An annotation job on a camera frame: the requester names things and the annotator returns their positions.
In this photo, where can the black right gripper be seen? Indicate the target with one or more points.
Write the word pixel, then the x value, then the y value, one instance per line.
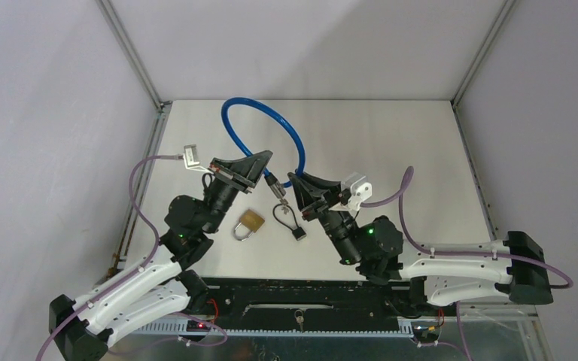
pixel 308 191

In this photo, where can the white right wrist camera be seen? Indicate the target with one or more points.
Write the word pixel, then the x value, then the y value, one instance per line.
pixel 354 190

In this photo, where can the padlock key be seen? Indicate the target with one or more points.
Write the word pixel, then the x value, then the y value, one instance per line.
pixel 299 317

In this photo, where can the black cable lock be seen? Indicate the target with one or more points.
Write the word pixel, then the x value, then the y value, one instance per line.
pixel 286 217

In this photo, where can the blue cable lock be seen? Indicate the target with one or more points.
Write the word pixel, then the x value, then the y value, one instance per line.
pixel 254 126

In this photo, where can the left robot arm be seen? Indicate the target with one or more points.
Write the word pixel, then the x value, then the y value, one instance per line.
pixel 162 281

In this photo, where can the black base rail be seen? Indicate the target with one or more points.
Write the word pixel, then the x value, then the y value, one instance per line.
pixel 257 305

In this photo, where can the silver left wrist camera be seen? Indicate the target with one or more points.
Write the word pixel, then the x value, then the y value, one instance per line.
pixel 191 158

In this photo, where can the brass padlock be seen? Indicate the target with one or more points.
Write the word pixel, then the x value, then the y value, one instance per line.
pixel 248 224

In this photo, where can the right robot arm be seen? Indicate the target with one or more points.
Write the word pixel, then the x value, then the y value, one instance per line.
pixel 382 252

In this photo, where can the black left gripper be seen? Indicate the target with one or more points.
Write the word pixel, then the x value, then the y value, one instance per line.
pixel 246 171

